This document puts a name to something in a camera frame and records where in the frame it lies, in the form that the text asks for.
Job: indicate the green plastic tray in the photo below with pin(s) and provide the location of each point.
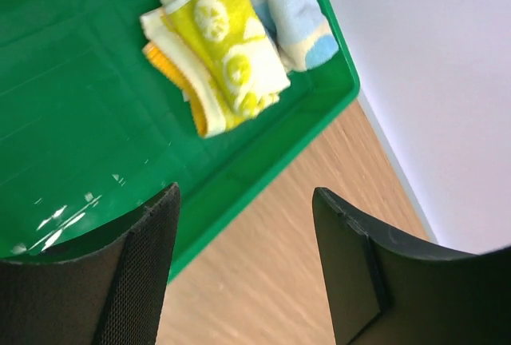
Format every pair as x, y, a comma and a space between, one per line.
90, 130

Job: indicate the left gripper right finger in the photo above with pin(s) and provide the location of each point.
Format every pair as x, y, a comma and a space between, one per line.
385, 286

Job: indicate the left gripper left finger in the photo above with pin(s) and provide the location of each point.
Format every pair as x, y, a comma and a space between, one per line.
104, 287

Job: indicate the yellow green patterned towel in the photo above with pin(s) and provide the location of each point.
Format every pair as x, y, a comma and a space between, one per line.
217, 52

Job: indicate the blue polka dot towel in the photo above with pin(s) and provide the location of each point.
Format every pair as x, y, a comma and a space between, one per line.
300, 31

